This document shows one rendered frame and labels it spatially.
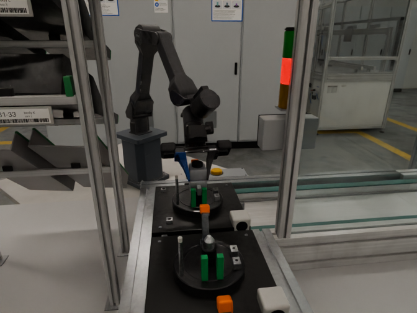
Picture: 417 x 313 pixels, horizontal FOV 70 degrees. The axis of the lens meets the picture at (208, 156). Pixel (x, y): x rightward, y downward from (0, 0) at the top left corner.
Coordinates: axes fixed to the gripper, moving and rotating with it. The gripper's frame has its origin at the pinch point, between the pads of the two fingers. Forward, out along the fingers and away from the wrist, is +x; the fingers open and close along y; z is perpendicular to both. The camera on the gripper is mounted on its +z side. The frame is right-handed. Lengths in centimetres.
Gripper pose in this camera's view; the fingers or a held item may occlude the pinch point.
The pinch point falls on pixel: (197, 167)
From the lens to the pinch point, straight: 78.4
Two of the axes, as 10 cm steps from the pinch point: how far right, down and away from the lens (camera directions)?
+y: 9.9, -0.5, 1.3
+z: 1.0, -3.5, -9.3
